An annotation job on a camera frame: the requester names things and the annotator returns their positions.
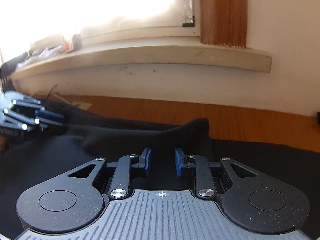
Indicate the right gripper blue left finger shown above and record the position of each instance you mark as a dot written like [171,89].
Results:
[125,170]

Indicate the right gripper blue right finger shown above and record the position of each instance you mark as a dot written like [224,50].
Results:
[199,169]

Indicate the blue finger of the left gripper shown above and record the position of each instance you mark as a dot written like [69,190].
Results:
[49,119]

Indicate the black Nike sweatpants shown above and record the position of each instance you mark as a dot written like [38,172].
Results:
[27,162]

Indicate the clear plastic bag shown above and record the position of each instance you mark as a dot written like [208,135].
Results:
[46,54]

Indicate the small orange picture carton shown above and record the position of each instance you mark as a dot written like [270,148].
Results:
[68,46]

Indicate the black folded garment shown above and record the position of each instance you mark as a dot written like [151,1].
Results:
[318,118]

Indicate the brown wooden window frame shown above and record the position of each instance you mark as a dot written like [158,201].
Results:
[224,22]

